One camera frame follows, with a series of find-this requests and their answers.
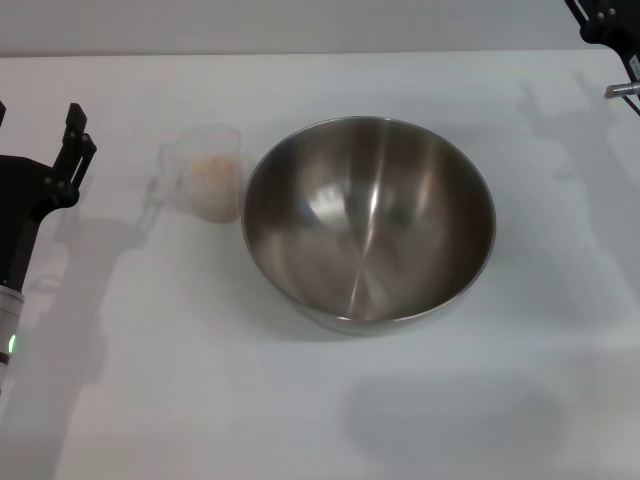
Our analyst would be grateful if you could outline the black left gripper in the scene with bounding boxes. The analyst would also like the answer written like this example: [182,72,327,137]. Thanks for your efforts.
[0,101,97,297]

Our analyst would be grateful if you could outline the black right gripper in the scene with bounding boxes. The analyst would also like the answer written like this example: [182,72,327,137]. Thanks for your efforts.
[564,0,640,82]

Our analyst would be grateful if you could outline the stainless steel mixing bowl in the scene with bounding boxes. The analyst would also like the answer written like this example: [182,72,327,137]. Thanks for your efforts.
[241,115,497,337]

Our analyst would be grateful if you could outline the clear plastic measuring cup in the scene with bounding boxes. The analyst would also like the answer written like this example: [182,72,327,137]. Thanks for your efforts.
[158,124,256,224]

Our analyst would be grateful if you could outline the pale rice grains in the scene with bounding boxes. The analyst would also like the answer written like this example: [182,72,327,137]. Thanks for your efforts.
[187,154,241,222]

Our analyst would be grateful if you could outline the grey cable with metal plug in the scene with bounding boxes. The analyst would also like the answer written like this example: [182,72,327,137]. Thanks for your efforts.
[603,82,640,117]

